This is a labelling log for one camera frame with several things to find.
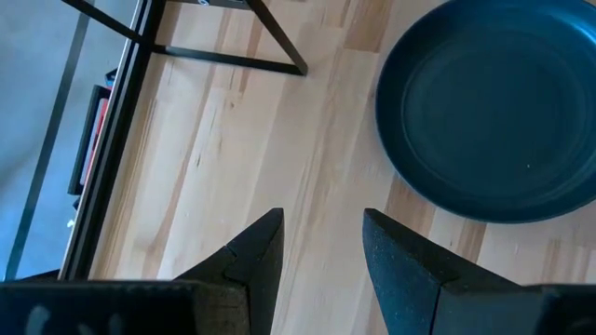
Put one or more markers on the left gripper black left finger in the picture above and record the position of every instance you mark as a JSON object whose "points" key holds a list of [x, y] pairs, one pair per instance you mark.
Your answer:
{"points": [[139, 312]]}

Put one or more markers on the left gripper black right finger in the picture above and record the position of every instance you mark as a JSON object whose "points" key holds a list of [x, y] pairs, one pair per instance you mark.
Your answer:
{"points": [[465, 312]]}

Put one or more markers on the dark teal plate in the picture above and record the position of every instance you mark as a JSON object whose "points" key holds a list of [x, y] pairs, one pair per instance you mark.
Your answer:
{"points": [[493, 107]]}

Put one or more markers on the red and black toolbox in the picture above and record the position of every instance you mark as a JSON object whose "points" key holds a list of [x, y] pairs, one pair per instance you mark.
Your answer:
{"points": [[86, 139]]}

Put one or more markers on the black aluminium table frame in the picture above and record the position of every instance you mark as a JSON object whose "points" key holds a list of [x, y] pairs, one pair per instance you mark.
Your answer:
{"points": [[114, 139]]}

